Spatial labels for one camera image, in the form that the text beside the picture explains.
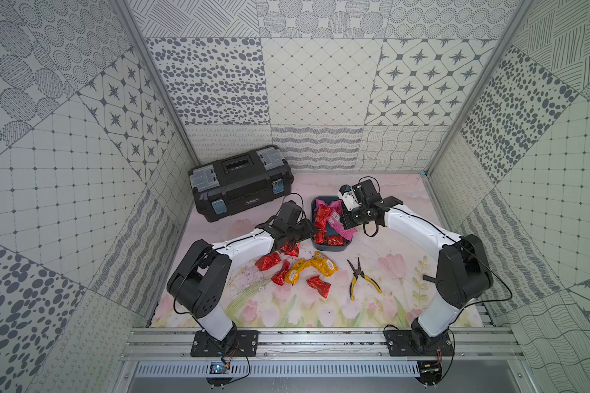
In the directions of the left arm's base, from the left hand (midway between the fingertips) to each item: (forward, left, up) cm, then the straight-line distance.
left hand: (315, 225), depth 89 cm
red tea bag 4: (-5, +9, -10) cm, 14 cm away
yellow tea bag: (-16, +8, -7) cm, 20 cm away
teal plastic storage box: (+3, -5, -9) cm, 11 cm away
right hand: (+2, -11, 0) cm, 11 cm away
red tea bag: (-17, +13, -9) cm, 23 cm away
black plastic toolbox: (+15, +30, +7) cm, 34 cm away
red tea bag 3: (-11, +18, -8) cm, 22 cm away
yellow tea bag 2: (-12, -3, -9) cm, 15 cm away
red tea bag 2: (-19, -3, -10) cm, 22 cm away
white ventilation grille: (-43, +10, -12) cm, 45 cm away
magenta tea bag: (+3, -7, 0) cm, 8 cm away
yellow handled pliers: (-13, -15, -12) cm, 23 cm away
